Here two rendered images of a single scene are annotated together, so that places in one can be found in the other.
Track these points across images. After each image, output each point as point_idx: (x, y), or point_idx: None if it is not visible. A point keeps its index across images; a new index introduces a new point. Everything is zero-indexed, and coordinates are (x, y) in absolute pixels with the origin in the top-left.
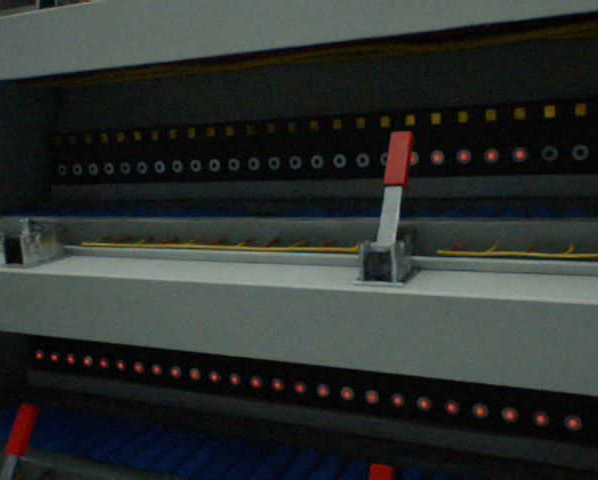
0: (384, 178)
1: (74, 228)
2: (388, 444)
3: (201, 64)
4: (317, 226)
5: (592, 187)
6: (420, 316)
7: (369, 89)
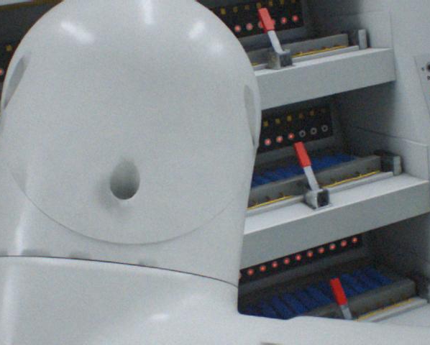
0: (302, 164)
1: None
2: (277, 286)
3: None
4: (258, 192)
5: (321, 144)
6: (345, 213)
7: None
